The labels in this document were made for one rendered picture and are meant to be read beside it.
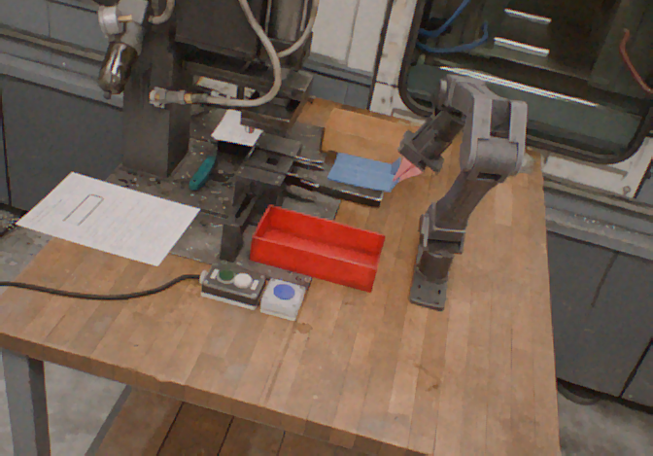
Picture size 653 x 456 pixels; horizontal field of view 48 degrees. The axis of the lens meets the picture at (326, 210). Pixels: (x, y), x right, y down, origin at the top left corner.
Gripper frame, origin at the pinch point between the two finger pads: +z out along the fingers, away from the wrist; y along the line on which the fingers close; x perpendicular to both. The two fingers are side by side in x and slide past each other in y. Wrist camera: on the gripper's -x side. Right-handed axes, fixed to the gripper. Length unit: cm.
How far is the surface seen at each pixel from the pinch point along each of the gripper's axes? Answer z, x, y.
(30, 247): 145, -56, 72
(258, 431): 80, 8, -19
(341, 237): 11.8, 13.5, 2.4
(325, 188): 15.9, -4.9, 9.7
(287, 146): 14.2, -6.3, 22.4
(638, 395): 38, -62, -121
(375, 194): 10.3, -7.2, -0.4
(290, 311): 14.8, 38.5, 4.6
